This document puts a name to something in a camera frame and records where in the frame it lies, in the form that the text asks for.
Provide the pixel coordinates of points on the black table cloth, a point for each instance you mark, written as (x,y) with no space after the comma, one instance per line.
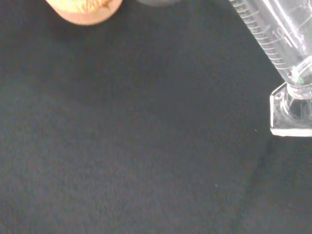
(122,126)

